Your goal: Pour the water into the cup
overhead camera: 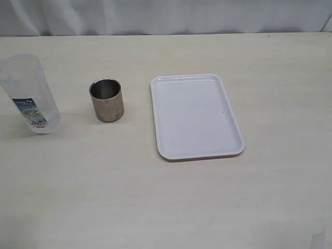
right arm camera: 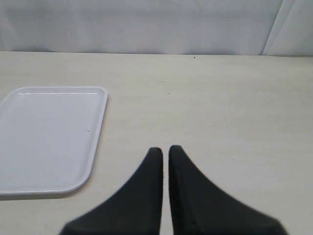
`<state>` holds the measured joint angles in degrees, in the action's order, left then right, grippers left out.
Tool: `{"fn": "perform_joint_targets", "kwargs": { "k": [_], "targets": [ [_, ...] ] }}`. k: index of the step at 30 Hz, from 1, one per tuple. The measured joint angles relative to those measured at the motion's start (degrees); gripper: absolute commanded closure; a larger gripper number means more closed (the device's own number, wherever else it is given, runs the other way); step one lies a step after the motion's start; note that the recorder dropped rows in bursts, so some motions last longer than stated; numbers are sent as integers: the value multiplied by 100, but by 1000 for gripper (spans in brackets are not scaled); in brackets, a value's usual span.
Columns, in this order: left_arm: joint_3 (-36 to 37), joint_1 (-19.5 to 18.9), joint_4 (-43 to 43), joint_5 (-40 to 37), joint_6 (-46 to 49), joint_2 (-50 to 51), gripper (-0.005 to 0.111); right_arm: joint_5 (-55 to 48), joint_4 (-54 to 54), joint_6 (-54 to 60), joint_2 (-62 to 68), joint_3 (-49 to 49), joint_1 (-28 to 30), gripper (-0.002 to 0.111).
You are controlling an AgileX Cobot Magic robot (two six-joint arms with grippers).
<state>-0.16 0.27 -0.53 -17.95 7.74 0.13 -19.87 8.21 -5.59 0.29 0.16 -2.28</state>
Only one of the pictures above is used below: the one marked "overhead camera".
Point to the stainless steel cup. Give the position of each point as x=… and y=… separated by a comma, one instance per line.
x=107, y=100

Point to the white rectangular plastic tray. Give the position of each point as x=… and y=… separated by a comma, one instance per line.
x=193, y=118

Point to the clear plastic water pitcher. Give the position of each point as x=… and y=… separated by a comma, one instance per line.
x=24, y=81

